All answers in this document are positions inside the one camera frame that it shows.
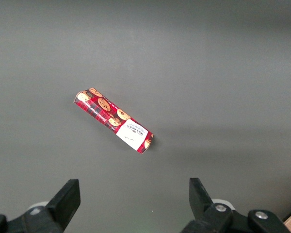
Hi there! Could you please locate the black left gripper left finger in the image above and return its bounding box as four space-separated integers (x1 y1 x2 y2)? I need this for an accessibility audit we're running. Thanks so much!
0 179 81 233

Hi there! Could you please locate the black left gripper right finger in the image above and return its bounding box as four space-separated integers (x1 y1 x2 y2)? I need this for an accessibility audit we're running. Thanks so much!
181 177 291 233

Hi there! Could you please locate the red tartan cookie box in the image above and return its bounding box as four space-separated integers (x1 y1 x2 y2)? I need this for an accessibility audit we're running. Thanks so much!
72 87 155 155

